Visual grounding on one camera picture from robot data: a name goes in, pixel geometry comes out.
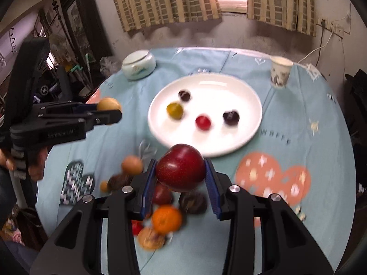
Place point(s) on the pale green lidded ceramic jar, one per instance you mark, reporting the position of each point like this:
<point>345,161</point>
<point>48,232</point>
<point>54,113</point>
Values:
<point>137,66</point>

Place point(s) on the light blue printed tablecloth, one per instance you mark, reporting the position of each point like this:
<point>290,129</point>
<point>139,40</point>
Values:
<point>114,149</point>

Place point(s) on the clear plastic bag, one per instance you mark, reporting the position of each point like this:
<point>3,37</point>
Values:
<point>107,64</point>

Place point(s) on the person's left hand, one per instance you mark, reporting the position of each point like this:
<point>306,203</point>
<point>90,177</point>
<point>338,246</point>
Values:
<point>37,169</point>

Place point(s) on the striped brown round fruit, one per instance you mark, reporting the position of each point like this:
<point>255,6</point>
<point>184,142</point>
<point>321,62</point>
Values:
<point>132,165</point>

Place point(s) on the orange mandarin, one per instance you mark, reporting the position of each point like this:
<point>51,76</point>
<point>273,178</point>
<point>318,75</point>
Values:
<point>167,219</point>

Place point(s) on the dark brown passion fruit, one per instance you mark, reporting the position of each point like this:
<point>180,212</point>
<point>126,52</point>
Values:
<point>119,182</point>
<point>193,202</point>

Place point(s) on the printed paper cup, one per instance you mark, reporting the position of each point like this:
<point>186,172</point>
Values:
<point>281,71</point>

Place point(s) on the dark red plum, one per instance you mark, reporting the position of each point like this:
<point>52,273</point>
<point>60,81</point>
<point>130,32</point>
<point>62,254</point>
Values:
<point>181,167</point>
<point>162,196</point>

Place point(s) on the checked beige curtain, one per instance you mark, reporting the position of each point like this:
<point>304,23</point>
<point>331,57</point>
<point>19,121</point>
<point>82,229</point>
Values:
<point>278,3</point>
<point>160,0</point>

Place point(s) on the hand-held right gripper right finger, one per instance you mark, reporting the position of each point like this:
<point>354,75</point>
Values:
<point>212,189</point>

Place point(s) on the white wall socket strip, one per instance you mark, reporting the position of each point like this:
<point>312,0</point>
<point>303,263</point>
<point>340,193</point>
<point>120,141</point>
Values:
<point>338,30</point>

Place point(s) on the white electric fan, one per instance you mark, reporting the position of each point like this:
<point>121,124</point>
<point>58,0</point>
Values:
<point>58,44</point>

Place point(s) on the white oval plate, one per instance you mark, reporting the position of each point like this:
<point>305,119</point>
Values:
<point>218,91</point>

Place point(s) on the dark chair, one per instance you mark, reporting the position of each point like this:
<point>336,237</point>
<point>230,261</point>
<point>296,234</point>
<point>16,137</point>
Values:
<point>357,91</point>

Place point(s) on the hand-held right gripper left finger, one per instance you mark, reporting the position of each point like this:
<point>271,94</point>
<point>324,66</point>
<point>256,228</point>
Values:
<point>149,189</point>

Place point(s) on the small brown fruit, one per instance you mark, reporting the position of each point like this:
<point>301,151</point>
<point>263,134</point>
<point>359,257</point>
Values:
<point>104,186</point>

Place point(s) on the pale yellow round fruit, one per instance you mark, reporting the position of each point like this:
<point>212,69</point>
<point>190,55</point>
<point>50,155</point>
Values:
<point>109,104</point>

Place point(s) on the red tomato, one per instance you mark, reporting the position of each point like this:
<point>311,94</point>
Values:
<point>203,122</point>
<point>137,227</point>

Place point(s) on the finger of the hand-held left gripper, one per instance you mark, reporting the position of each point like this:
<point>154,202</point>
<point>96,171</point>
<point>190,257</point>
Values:
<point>109,117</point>
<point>86,107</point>

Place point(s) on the dark wooden cabinet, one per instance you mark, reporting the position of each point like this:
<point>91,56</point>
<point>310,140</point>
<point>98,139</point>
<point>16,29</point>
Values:
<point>77,20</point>

